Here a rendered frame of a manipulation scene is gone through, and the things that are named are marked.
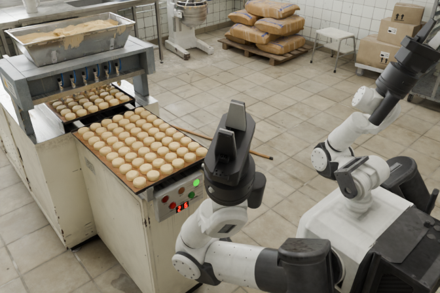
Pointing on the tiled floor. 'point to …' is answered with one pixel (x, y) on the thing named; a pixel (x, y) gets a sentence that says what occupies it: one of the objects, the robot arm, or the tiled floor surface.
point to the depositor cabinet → (56, 167)
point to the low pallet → (264, 51)
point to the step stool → (336, 43)
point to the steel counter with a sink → (73, 10)
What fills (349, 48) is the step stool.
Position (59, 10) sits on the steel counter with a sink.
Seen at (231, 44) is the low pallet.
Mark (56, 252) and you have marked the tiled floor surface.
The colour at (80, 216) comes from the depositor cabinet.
